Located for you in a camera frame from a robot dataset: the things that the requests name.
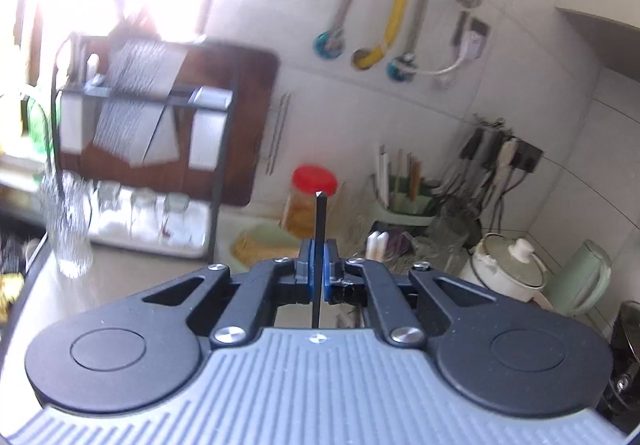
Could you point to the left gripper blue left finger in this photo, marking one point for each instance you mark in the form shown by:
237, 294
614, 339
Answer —
304, 272

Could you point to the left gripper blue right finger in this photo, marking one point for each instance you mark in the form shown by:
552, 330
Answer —
332, 272

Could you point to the black chopstick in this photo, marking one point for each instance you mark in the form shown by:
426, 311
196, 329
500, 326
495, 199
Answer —
317, 264

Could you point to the green plastic colander basket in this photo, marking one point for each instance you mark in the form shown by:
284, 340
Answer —
260, 244

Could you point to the red lid plastic jar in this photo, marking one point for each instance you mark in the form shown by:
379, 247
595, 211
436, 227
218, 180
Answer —
306, 181

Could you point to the green utensil drainer holder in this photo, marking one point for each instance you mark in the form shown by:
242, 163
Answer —
397, 195

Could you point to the white rice cooker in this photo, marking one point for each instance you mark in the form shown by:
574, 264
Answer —
509, 267

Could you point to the white tray under glasses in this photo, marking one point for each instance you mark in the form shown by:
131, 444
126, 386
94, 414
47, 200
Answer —
143, 220

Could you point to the brown wooden cutting board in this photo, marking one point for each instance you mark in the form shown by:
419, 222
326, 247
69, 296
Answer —
224, 93

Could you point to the hanging knives rack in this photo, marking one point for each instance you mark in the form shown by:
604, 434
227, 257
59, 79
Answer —
491, 163

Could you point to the clear glass vase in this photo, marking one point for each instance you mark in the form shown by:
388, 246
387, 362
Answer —
67, 213

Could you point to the green electric kettle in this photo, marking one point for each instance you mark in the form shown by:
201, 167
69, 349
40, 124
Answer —
578, 286

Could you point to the black metal shelf rack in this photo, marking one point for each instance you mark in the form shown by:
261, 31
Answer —
117, 94

